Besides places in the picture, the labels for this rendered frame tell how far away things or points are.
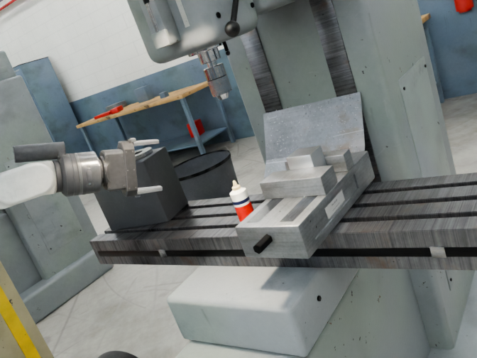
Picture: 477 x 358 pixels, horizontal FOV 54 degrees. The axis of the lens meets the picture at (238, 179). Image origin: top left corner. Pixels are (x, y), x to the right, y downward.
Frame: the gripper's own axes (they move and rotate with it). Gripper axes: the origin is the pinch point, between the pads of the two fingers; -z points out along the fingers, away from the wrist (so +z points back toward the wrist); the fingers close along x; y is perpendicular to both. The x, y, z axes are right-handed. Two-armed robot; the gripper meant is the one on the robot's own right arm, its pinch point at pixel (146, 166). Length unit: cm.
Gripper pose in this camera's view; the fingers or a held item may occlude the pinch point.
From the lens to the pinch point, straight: 106.7
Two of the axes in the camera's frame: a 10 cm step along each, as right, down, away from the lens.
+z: -8.8, 1.2, -4.5
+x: -0.4, -9.8, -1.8
